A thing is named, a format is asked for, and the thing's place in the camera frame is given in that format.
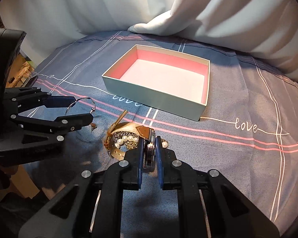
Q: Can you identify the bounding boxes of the rose gold bangle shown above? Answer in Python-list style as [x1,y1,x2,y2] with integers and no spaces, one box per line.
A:
[65,97,96,115]

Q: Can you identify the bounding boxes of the white pearl bracelet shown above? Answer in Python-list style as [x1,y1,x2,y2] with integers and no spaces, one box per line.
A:
[114,134,168,150]

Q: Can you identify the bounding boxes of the brown leather strap watch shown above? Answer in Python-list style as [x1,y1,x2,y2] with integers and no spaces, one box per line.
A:
[103,111,156,172]

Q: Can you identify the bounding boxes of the blue plaid bed sheet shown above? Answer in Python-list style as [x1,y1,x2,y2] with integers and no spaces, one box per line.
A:
[24,31,298,233]

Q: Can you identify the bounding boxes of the green box pink interior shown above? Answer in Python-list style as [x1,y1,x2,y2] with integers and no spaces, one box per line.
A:
[102,45,210,121]

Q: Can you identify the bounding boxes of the white curtain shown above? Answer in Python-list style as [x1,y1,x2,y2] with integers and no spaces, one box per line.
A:
[0,0,298,81]

